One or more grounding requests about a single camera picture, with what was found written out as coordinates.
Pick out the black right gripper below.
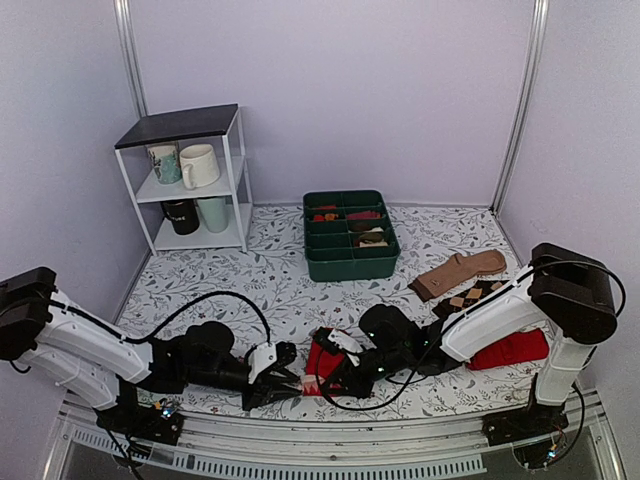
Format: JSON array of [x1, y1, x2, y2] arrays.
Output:
[[324, 348, 410, 402]]

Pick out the red and cream sock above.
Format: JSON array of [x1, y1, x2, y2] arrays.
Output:
[[301, 327, 345, 396]]

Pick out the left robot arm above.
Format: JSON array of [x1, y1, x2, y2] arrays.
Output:
[[1, 267, 301, 434]]

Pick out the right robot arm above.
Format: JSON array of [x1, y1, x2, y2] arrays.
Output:
[[314, 243, 625, 436]]

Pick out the rolled socks in bin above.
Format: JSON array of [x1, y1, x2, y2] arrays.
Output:
[[304, 203, 393, 247]]

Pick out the green divided storage bin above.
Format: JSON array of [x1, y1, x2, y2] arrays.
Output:
[[303, 190, 401, 282]]

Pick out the black argyle sock pair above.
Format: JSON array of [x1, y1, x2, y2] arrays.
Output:
[[432, 280, 506, 320]]

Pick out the tan ribbed sock pair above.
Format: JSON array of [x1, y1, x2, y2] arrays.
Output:
[[408, 249, 507, 302]]

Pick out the folded red sock pair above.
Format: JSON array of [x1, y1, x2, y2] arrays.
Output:
[[467, 329, 550, 371]]

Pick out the mint green mug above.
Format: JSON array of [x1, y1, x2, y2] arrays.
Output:
[[197, 197, 228, 234]]

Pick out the black mug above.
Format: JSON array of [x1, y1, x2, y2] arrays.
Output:
[[161, 199, 200, 236]]

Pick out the white ceramic mug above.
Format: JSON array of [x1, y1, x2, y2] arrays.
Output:
[[179, 144, 220, 190]]

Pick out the white shelf unit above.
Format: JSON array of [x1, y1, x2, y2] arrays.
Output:
[[114, 104, 253, 255]]

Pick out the floral teal mug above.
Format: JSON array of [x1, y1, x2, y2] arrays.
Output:
[[146, 142, 182, 185]]

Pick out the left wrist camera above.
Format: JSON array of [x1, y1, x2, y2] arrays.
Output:
[[246, 342, 277, 385]]

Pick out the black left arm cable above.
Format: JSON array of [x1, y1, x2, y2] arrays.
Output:
[[49, 291, 274, 351]]

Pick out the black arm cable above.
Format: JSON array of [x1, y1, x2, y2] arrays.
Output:
[[49, 291, 274, 351], [314, 259, 629, 451]]

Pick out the aluminium front rail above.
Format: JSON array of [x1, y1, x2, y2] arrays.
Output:
[[43, 390, 630, 479]]

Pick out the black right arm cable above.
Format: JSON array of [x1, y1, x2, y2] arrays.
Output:
[[314, 259, 629, 451]]

